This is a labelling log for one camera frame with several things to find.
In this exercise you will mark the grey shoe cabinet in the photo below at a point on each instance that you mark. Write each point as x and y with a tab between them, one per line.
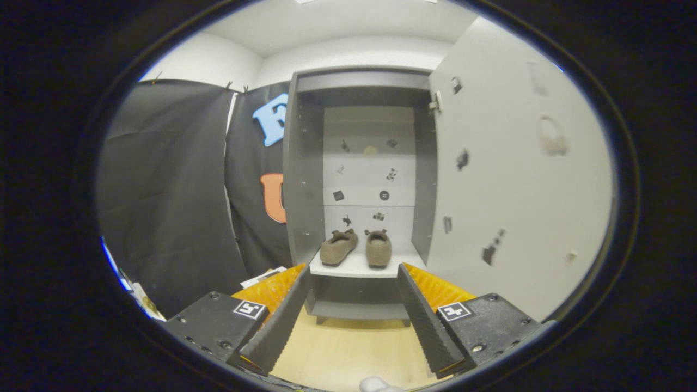
305	190

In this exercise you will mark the white book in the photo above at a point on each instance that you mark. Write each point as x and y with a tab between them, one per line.
261	276

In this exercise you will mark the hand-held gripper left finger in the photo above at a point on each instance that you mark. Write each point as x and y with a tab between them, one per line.
277	326

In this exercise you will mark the brown fuzzy slipper shoe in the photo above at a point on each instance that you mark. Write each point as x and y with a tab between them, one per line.
338	247
378	249

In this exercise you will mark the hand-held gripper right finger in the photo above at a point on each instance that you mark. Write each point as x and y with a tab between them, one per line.
427	321

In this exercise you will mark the blue lit screen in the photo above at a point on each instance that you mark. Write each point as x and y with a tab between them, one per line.
111	261

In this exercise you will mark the white printed object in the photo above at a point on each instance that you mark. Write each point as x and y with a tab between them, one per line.
147	305

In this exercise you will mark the black backdrop cloth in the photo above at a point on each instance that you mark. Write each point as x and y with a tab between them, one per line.
163	190

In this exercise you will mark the white shoe cabinet door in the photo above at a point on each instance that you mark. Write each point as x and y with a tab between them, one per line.
517	207

